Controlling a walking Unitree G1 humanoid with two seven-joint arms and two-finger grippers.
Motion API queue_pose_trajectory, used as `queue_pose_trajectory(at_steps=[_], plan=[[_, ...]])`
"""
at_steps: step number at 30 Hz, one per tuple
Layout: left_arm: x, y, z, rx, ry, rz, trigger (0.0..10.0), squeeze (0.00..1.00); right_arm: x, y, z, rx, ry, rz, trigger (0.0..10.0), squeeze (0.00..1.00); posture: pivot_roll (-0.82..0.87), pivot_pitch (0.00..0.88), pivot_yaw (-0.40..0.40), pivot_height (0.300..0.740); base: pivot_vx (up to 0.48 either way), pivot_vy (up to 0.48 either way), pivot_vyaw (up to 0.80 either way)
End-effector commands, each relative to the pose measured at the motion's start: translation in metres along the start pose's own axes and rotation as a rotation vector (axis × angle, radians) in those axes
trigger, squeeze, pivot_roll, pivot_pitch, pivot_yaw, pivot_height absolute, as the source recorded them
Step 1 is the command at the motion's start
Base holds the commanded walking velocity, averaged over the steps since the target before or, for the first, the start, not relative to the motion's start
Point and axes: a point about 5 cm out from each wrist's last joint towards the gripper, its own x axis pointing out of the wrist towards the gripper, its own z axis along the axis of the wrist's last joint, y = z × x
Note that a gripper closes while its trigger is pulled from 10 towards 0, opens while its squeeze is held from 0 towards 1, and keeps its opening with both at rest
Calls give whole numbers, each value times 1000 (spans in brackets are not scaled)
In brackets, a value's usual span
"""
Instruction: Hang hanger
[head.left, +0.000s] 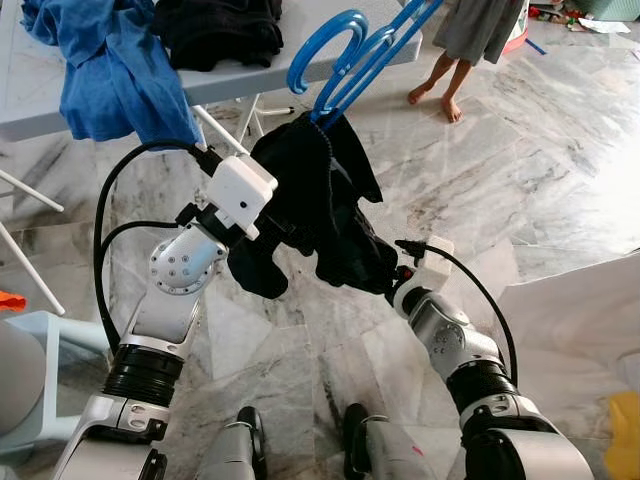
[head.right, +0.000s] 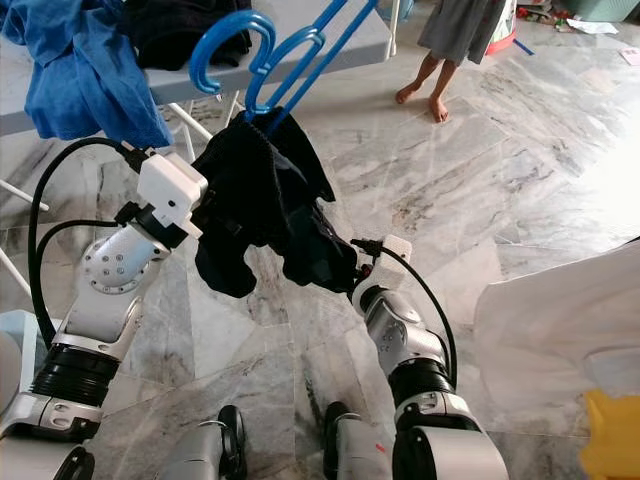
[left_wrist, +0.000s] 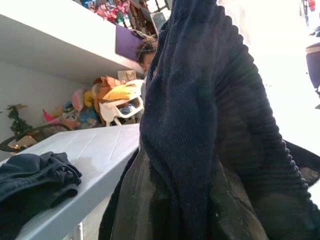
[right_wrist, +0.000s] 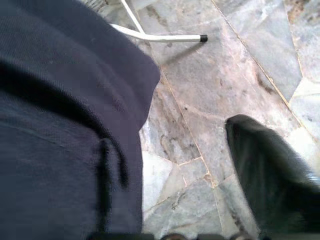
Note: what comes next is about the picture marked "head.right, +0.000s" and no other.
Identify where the child in grey dress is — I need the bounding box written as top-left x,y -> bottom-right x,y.
395,0 -> 511,124

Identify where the pale plastic folding table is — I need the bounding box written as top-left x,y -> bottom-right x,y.
0,0 -> 396,141

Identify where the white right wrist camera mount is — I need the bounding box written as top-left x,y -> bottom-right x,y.
360,235 -> 413,296

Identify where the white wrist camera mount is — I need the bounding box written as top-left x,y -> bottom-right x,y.
360,235 -> 413,296
138,152 -> 209,239

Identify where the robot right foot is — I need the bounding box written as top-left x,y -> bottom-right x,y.
320,400 -> 396,480

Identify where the blue plastic hanger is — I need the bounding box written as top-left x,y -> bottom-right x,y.
245,0 -> 381,126
188,0 -> 381,126

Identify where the blue shirt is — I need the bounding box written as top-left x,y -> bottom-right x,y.
3,0 -> 173,149

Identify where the dark navy garment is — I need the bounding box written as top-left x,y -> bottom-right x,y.
192,110 -> 361,299
130,0 -> 261,71

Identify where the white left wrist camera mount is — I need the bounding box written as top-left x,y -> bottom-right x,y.
138,152 -> 209,239

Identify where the white translucent garment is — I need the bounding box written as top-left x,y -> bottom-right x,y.
472,235 -> 640,411

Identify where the pale plastic laundry basket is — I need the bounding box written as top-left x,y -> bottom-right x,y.
0,310 -> 53,441

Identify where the yellow shirt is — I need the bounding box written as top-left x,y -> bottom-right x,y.
585,388 -> 640,480

